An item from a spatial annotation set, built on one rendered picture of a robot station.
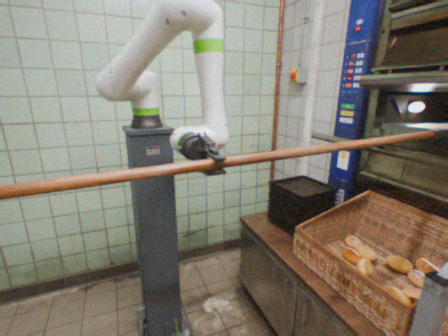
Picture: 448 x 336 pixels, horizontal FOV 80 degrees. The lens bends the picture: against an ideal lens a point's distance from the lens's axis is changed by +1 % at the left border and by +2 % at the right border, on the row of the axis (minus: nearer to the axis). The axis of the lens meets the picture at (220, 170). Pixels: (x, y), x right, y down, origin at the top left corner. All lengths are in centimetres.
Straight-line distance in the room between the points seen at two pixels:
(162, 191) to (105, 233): 92
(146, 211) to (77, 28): 115
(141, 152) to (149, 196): 22
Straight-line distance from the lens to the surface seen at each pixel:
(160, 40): 99
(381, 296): 113
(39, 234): 218
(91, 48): 192
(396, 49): 158
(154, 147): 125
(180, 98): 196
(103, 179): 66
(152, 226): 137
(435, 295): 84
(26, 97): 195
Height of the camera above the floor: 137
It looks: 17 degrees down
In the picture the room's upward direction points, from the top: straight up
